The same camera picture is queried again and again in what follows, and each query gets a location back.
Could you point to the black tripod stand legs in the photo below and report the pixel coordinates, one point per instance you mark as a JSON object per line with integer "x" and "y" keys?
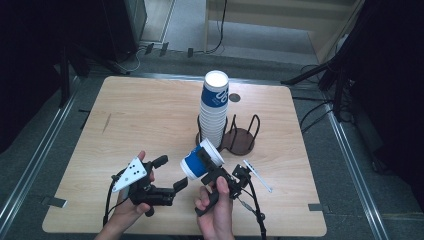
{"x": 313, "y": 71}

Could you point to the stack of paper cups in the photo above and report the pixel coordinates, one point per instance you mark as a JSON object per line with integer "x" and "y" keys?
{"x": 212, "y": 123}

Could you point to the dark round table grommet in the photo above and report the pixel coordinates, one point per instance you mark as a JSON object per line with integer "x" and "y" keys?
{"x": 234, "y": 97}

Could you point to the person's left hand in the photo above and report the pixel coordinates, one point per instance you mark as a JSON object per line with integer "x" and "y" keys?
{"x": 123, "y": 216}

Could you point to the person's right hand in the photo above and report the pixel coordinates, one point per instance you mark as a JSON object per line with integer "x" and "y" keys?
{"x": 218, "y": 220}

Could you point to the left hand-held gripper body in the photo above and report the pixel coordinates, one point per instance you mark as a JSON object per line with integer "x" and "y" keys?
{"x": 131, "y": 175}

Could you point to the long metal floor rail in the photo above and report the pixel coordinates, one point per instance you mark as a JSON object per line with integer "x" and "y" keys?
{"x": 356, "y": 173}
{"x": 40, "y": 153}

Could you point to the black metal stand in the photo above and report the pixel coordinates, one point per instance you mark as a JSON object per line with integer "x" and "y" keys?
{"x": 64, "y": 80}

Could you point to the blue and white paper cup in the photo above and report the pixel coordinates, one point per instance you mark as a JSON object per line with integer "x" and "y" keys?
{"x": 195, "y": 163}

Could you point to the light wooden shelf frame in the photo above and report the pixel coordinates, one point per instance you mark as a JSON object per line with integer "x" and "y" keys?
{"x": 260, "y": 10}

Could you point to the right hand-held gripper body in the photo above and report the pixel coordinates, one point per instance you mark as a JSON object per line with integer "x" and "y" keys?
{"x": 238, "y": 181}

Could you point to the dark cabinet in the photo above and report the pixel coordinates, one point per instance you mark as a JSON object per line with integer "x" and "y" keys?
{"x": 123, "y": 26}

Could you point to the grey tape strip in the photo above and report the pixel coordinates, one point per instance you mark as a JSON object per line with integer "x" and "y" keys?
{"x": 316, "y": 207}
{"x": 55, "y": 202}

